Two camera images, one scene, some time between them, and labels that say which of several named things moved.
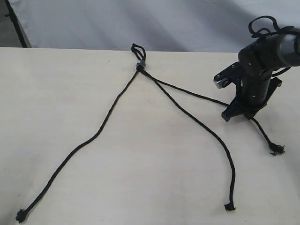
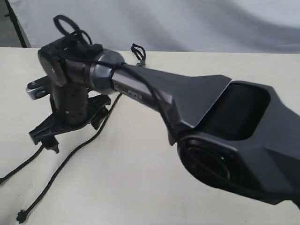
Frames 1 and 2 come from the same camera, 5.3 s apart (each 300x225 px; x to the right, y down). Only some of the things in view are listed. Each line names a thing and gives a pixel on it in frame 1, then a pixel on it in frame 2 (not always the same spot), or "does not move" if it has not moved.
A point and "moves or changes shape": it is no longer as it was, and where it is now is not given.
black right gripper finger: [250, 114] -> [50, 143]
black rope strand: [276, 150] moves or changes shape
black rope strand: [22, 213] does not move
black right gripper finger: [230, 111] -> [50, 127]
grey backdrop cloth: [154, 26] does not move
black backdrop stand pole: [11, 14] does not move
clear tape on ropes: [140, 62] does not move
